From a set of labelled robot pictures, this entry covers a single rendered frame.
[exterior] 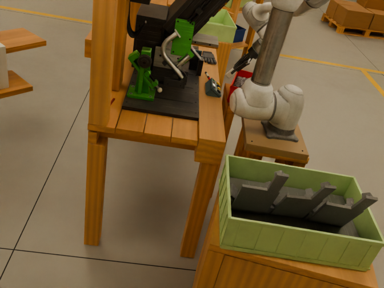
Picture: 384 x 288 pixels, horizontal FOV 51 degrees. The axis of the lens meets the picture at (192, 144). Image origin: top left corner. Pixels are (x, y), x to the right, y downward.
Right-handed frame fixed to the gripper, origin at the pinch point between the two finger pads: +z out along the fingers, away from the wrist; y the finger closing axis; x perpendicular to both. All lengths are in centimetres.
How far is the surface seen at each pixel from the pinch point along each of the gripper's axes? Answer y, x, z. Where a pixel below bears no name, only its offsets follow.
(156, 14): 18, 54, 11
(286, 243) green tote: -123, -22, 2
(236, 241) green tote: -122, -8, 16
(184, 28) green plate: 3.9, 38.7, 1.9
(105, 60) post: -61, 67, 21
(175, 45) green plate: 1.2, 35.9, 12.0
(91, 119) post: -61, 53, 50
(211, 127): -49, 2, 16
